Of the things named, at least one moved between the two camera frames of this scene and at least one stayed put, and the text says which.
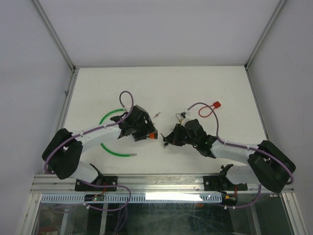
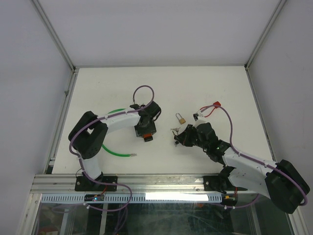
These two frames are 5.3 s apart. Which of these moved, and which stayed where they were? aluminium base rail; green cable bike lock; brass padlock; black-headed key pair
Moved: black-headed key pair
Stayed: aluminium base rail; green cable bike lock; brass padlock
